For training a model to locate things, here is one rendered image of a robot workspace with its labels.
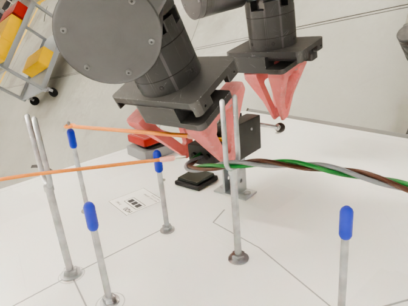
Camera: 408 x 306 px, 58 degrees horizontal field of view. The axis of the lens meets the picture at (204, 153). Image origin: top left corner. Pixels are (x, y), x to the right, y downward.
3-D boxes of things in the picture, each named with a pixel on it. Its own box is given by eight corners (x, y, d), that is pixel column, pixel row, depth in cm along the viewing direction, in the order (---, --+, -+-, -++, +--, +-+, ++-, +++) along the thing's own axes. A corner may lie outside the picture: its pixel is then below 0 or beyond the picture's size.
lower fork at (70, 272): (56, 274, 32) (13, 116, 27) (76, 264, 33) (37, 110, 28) (65, 285, 30) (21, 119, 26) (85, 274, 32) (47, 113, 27)
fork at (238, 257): (236, 249, 33) (226, 93, 28) (253, 256, 32) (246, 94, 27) (223, 261, 32) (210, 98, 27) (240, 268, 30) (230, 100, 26)
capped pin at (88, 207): (99, 297, 29) (76, 199, 26) (119, 292, 29) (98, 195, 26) (99, 311, 27) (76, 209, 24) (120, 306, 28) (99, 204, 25)
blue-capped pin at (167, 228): (178, 229, 37) (167, 149, 34) (167, 235, 36) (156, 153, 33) (167, 224, 38) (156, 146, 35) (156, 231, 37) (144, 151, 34)
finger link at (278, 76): (288, 131, 46) (281, 57, 42) (240, 125, 50) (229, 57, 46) (311, 110, 50) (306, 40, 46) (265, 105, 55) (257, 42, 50)
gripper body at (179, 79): (203, 123, 28) (162, 36, 24) (119, 113, 35) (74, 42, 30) (243, 74, 31) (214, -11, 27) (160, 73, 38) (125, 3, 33)
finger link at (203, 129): (232, 192, 33) (194, 112, 27) (175, 177, 38) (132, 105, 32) (266, 142, 37) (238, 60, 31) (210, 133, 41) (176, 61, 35)
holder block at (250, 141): (261, 147, 43) (260, 114, 41) (234, 164, 39) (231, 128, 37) (231, 142, 45) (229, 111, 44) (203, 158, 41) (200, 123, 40)
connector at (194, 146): (236, 150, 40) (235, 133, 39) (213, 167, 36) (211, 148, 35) (212, 147, 41) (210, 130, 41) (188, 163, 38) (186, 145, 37)
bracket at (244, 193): (257, 192, 43) (255, 152, 41) (246, 201, 41) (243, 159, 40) (225, 184, 46) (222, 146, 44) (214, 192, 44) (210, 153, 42)
